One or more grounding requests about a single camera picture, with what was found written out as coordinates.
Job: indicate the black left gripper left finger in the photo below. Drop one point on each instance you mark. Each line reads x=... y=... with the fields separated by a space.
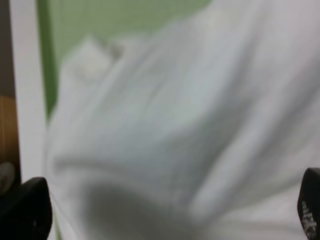
x=26 y=212

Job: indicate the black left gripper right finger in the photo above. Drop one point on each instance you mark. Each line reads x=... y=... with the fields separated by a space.
x=308 y=204

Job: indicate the white short sleeve t-shirt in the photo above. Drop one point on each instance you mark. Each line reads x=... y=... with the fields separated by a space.
x=201 y=130

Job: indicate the light green plastic tray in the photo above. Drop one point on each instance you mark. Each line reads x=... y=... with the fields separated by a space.
x=75 y=20

